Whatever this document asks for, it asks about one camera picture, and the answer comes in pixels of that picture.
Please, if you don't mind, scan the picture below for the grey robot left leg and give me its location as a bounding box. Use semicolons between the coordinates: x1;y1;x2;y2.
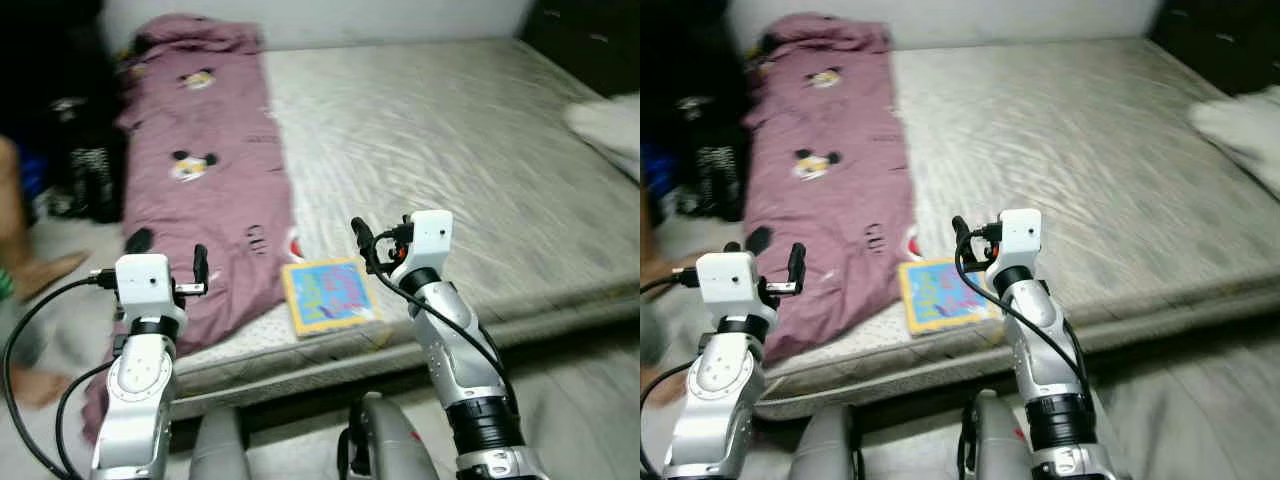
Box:
189;404;252;480
789;404;862;480

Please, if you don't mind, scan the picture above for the grey robot right leg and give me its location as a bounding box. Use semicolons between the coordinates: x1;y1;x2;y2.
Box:
957;389;1037;480
337;391;442;480

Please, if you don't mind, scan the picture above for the black bed base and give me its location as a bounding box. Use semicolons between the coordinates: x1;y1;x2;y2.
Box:
170;320;641;446
755;310;1280;441

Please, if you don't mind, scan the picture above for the blue bag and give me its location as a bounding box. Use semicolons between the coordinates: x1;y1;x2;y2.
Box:
17;144;52;202
644;139;682;197

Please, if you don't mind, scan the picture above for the purple cartoon print blanket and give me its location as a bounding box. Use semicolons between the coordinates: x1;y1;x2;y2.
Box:
742;13;917;367
80;13;302;443

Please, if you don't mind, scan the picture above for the black bag with white print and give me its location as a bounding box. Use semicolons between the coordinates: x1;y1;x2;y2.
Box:
58;94;127;224
689;94;752;222

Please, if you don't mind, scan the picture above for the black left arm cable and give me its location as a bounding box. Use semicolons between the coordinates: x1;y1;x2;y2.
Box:
640;359;692;480
54;359;117;480

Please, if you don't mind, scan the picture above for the black tufted headboard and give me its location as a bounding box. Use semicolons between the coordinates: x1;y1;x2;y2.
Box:
519;0;641;97
1149;0;1280;97

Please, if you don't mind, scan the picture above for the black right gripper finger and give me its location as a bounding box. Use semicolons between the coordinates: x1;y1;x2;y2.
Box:
950;214;977;269
350;216;380;273

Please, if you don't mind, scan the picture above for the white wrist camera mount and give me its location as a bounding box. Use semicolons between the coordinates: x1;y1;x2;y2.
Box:
996;207;1044;272
399;209;455;282
114;253;189;322
694;251;767;322

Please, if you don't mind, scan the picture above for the white pillow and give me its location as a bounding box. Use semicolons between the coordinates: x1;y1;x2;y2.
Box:
1187;87;1280;197
562;92;641;180

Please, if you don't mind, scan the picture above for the grey robot leg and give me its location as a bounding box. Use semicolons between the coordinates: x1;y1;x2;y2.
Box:
189;404;252;480
337;391;442;480
789;404;862;480
957;389;1037;480

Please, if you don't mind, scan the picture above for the white quilted mattress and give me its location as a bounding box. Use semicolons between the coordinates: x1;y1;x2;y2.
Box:
170;38;641;407
755;38;1280;422

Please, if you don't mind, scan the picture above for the large black bag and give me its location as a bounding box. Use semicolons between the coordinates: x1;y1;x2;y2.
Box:
0;0;133;133
640;0;753;131

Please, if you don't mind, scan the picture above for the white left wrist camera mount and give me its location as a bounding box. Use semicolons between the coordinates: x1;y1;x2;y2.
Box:
694;251;767;322
114;253;189;322

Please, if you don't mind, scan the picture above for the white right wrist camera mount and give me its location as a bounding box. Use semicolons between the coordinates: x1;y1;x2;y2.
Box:
399;209;455;282
996;207;1044;272

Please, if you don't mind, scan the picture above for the colourful children's book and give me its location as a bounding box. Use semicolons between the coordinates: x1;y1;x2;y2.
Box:
897;257;1002;337
281;257;382;340

